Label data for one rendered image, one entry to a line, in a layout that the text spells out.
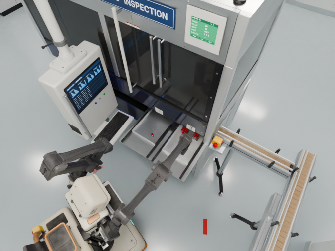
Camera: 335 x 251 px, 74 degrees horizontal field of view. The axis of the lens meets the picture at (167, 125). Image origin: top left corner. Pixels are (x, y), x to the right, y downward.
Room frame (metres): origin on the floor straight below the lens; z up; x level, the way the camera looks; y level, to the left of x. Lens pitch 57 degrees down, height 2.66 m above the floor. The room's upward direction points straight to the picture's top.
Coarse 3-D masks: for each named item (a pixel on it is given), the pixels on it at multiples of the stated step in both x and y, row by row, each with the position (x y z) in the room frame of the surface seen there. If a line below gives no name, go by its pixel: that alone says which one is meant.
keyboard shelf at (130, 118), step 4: (116, 112) 1.36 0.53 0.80; (128, 120) 1.26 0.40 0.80; (132, 120) 1.27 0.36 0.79; (104, 124) 1.22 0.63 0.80; (124, 124) 1.21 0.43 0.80; (128, 124) 1.21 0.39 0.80; (100, 128) 1.16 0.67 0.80; (120, 128) 1.16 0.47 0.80; (124, 128) 1.16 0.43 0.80; (96, 132) 1.12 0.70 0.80; (120, 132) 1.11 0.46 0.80; (96, 136) 1.07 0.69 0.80; (116, 136) 1.07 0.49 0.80; (92, 140) 1.03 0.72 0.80; (112, 140) 1.02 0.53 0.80; (116, 140) 1.03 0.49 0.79; (112, 144) 0.98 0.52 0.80
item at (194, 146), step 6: (180, 126) 1.13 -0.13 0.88; (174, 132) 1.05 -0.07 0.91; (180, 132) 1.06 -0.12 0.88; (174, 138) 1.00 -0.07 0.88; (168, 144) 0.94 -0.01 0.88; (174, 144) 0.93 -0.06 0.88; (192, 144) 0.93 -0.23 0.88; (198, 144) 0.93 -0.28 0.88; (162, 150) 0.88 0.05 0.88; (168, 150) 0.88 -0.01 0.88; (192, 150) 0.87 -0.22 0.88; (180, 156) 0.82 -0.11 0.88; (186, 156) 0.82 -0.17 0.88; (192, 156) 0.81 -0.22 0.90; (186, 162) 0.76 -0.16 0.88
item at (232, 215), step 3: (231, 213) 0.51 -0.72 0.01; (234, 213) 0.50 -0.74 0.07; (231, 216) 0.48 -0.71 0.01; (234, 216) 0.47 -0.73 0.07; (237, 216) 0.46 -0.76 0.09; (240, 216) 0.46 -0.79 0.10; (240, 219) 0.43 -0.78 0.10; (243, 219) 0.43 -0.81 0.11; (246, 219) 0.43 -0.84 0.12; (246, 222) 0.40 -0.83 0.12; (249, 222) 0.40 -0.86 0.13; (252, 222) 0.40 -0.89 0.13; (252, 225) 0.37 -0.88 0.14; (252, 228) 0.34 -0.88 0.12; (255, 228) 0.34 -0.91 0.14
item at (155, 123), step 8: (152, 112) 1.30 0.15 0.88; (144, 120) 1.20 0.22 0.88; (152, 120) 1.20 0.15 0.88; (160, 120) 1.20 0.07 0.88; (168, 120) 1.20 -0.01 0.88; (136, 128) 1.11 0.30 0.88; (144, 128) 1.11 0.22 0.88; (152, 128) 1.11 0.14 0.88; (160, 128) 1.11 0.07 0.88; (144, 136) 1.02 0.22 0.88; (160, 136) 1.00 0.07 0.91
